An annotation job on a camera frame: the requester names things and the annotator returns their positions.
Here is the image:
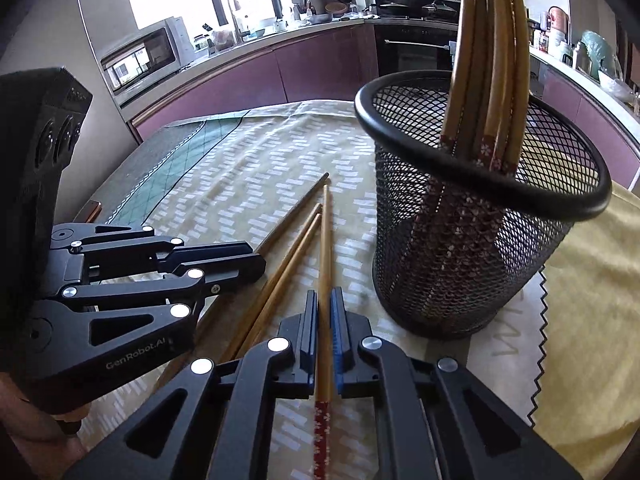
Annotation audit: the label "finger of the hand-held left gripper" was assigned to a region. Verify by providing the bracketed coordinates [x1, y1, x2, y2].
[50, 224, 254, 281]
[25, 254, 267, 393]

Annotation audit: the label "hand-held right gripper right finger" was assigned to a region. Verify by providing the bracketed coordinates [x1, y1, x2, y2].
[331, 287, 583, 480]

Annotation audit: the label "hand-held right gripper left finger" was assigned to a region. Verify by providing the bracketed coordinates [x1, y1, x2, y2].
[64, 290, 320, 480]

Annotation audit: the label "light bamboo chopstick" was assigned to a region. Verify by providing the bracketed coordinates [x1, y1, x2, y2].
[217, 202, 323, 363]
[235, 214, 323, 358]

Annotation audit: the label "red floral handle chopstick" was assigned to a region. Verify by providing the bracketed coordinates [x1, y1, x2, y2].
[311, 184, 335, 480]

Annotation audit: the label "dark brown chopstick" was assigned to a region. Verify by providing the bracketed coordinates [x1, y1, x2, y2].
[152, 172, 331, 396]

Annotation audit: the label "black mesh utensil holder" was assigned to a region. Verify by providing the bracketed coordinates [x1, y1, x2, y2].
[353, 71, 613, 342]

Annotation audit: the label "bunch of wooden chopsticks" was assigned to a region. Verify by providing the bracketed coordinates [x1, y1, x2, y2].
[415, 0, 532, 311]

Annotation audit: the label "person's left hand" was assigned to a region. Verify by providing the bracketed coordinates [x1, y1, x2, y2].
[0, 376, 89, 480]

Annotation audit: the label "beige and green patterned tablecloth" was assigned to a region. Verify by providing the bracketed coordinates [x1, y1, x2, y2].
[80, 100, 551, 480]

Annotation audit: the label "grey patterned cloth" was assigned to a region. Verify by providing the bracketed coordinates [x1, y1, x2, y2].
[100, 119, 211, 226]

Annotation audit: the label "white countertop oven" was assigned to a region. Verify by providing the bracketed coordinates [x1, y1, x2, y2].
[100, 16, 193, 109]

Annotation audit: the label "pink base cabinets with sink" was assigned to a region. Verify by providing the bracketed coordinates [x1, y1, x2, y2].
[120, 19, 378, 143]

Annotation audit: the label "yellow cloth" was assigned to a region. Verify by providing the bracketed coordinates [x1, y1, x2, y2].
[520, 175, 640, 480]

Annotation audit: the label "black built-in oven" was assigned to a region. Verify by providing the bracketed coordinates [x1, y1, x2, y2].
[374, 24, 458, 80]

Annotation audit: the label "pink peninsula base cabinets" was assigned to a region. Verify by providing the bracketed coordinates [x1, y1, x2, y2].
[530, 45, 640, 186]

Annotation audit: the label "teal plastic bag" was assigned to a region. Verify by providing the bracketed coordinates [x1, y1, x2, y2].
[580, 30, 615, 78]

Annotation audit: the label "pink kettle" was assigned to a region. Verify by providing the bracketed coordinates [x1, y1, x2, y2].
[547, 6, 571, 36]

